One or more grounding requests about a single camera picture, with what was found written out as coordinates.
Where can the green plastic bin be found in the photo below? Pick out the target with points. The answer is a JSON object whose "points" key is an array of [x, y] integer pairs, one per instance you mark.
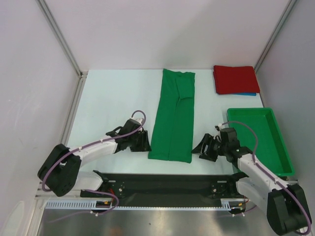
{"points": [[271, 150]]}

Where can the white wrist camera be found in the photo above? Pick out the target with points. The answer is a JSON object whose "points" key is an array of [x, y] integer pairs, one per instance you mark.
{"points": [[219, 127], [138, 120]]}

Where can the folded red t shirt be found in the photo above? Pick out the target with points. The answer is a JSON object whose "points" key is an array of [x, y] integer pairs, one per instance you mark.
{"points": [[235, 80]]}

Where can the right aluminium frame post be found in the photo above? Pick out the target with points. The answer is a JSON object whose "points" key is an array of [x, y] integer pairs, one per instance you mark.
{"points": [[275, 33]]}

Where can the aluminium frame post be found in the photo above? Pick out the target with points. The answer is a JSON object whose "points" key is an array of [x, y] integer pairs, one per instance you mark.
{"points": [[275, 33], [53, 24]]}

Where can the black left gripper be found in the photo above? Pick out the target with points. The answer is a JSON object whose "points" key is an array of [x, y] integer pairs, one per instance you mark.
{"points": [[144, 145]]}

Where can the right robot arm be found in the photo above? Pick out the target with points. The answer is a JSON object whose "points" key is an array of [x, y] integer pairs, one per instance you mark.
{"points": [[284, 204]]}

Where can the folded blue t shirt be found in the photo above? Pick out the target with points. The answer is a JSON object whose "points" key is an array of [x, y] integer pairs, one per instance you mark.
{"points": [[245, 94]]}

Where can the green t shirt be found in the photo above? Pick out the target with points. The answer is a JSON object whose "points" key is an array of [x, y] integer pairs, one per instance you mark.
{"points": [[172, 136]]}

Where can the aluminium left side rail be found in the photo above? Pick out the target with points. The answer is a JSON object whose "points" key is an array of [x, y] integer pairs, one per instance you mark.
{"points": [[73, 109]]}

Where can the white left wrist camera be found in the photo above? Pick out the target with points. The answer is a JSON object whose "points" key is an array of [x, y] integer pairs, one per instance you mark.
{"points": [[138, 120]]}

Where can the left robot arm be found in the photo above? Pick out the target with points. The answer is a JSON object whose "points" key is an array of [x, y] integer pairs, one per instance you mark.
{"points": [[60, 171]]}

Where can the aluminium rail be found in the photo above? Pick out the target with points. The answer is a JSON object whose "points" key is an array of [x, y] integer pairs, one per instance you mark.
{"points": [[73, 109], [76, 193]]}

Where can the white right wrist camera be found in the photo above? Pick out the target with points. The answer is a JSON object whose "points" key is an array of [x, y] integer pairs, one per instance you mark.
{"points": [[219, 127]]}

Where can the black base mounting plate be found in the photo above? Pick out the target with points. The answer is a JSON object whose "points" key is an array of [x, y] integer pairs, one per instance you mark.
{"points": [[142, 190]]}

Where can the left aluminium frame post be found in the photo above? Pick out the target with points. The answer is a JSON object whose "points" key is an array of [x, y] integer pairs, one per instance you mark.
{"points": [[53, 24]]}

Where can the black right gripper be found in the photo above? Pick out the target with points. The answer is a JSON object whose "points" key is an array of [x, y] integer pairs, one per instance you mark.
{"points": [[208, 139]]}

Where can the aluminium front rail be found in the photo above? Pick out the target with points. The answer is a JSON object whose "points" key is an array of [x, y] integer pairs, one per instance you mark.
{"points": [[76, 193]]}

